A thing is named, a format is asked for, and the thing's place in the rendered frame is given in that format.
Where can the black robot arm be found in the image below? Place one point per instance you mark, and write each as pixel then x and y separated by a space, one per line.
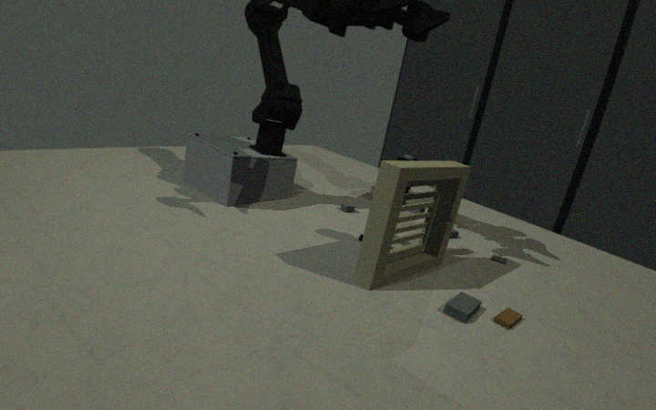
pixel 281 100

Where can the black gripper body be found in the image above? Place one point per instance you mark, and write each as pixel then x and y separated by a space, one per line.
pixel 406 19

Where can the small brown flat block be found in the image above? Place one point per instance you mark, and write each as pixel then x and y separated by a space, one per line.
pixel 508 318

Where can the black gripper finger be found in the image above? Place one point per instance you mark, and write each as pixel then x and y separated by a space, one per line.
pixel 427 19
pixel 375 8

